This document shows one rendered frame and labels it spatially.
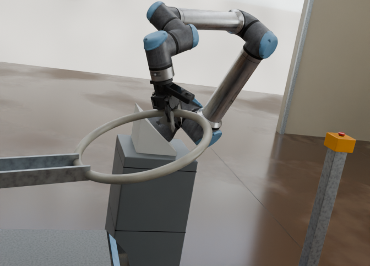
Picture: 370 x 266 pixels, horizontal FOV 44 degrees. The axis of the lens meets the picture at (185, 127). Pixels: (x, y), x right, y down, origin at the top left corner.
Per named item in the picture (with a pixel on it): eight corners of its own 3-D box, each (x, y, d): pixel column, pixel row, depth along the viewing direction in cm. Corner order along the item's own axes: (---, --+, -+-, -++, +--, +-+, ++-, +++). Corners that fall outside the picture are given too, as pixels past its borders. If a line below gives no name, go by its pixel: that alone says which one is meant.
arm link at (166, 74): (177, 62, 171) (163, 71, 164) (179, 74, 173) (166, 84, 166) (157, 62, 175) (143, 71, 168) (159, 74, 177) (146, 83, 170)
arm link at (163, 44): (173, 30, 163) (150, 38, 158) (179, 64, 169) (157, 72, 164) (158, 28, 171) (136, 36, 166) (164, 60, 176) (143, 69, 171)
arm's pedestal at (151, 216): (92, 255, 298) (107, 130, 277) (167, 255, 312) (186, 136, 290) (97, 304, 252) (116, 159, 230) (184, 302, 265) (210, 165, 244)
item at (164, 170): (105, 206, 130) (103, 198, 129) (56, 149, 170) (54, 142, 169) (241, 141, 150) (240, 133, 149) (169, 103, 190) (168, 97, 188)
